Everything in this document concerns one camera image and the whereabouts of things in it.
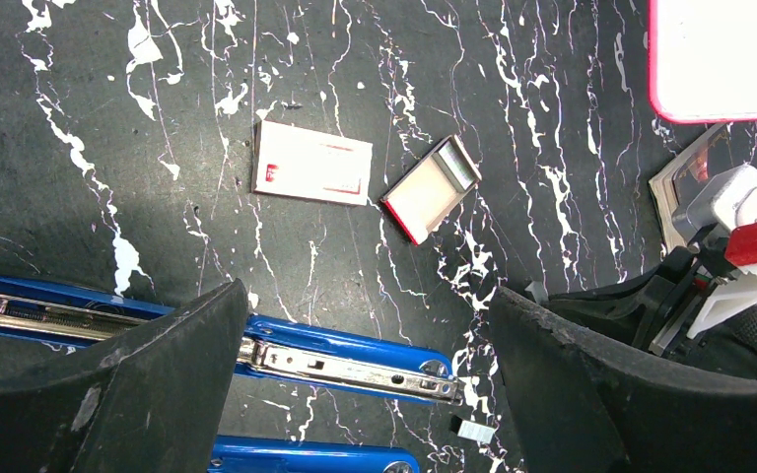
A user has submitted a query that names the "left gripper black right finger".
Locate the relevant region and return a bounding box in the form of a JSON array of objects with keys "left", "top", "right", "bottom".
[{"left": 489, "top": 287, "right": 757, "bottom": 472}]

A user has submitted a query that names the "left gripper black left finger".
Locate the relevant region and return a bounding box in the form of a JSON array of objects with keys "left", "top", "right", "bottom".
[{"left": 0, "top": 281, "right": 248, "bottom": 472}]

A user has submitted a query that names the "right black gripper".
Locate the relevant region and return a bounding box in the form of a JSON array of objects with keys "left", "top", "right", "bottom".
[{"left": 544, "top": 247, "right": 757, "bottom": 380}]

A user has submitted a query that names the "blue stapler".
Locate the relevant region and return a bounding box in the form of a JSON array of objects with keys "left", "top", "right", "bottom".
[
  {"left": 0, "top": 276, "right": 464, "bottom": 405},
  {"left": 207, "top": 436, "right": 420, "bottom": 473}
]

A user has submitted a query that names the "small white staple strip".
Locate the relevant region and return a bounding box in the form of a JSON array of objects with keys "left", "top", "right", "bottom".
[{"left": 450, "top": 416, "right": 496, "bottom": 444}]

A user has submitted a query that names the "staple box tray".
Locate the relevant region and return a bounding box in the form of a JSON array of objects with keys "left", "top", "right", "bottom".
[{"left": 380, "top": 135, "right": 482, "bottom": 245}]

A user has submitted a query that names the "red white staple box sleeve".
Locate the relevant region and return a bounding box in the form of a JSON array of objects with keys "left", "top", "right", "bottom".
[{"left": 252, "top": 120, "right": 373, "bottom": 206}]

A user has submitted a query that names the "dark brown book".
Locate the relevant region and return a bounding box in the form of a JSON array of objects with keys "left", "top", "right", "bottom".
[{"left": 649, "top": 123, "right": 733, "bottom": 253}]

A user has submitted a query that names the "pink framed whiteboard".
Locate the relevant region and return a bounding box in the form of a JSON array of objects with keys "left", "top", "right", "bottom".
[{"left": 647, "top": 1, "right": 757, "bottom": 124}]

